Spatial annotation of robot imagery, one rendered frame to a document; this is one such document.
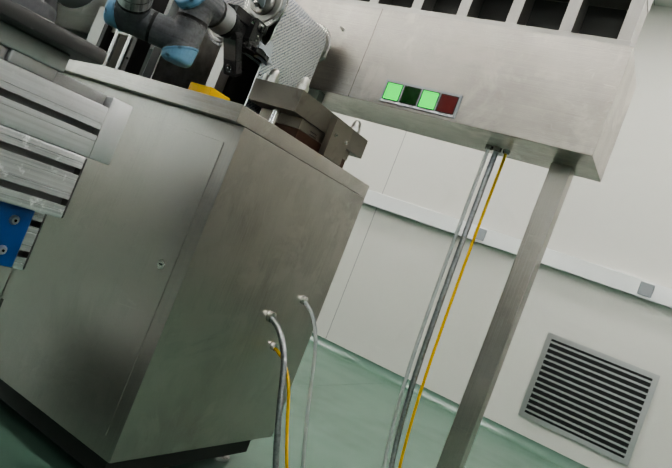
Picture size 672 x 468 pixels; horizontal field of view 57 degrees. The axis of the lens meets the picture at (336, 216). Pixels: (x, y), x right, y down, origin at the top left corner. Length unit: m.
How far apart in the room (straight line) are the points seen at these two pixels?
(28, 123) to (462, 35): 1.33
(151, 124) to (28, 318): 0.56
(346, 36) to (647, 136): 2.51
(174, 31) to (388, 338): 3.10
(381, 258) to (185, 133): 3.02
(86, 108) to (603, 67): 1.30
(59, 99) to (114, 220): 0.68
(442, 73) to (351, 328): 2.77
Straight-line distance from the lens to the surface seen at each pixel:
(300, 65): 1.90
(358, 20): 2.08
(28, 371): 1.67
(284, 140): 1.48
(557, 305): 3.99
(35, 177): 0.89
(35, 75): 0.88
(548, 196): 1.85
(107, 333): 1.49
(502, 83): 1.81
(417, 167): 4.39
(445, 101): 1.83
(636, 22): 1.84
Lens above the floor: 0.70
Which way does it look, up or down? 3 degrees up
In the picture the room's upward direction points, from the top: 21 degrees clockwise
